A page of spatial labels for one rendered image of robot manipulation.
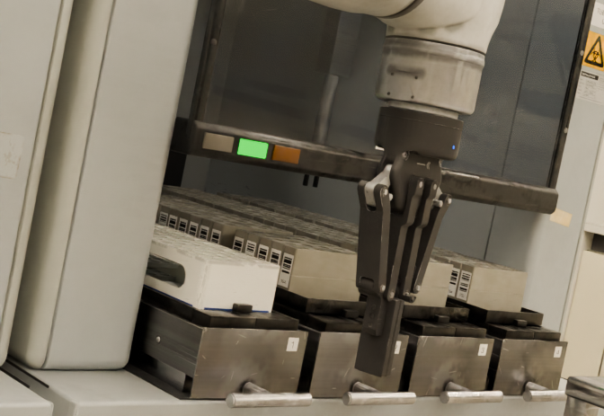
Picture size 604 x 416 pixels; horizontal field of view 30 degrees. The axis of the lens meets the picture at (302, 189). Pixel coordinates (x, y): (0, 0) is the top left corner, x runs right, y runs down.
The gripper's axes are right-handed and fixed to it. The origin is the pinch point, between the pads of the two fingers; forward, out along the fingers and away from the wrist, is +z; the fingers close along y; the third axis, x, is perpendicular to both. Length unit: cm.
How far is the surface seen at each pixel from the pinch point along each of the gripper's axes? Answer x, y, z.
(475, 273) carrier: -13.2, -43.2, -3.3
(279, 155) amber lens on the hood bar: -19.8, -6.7, -13.8
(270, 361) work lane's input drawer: -14.2, -4.3, 6.6
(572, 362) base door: -77, -250, 36
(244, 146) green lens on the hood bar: -20.9, -1.9, -14.1
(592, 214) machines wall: -81, -253, -10
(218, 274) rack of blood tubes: -19.0, 0.5, -1.2
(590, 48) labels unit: -11, -59, -35
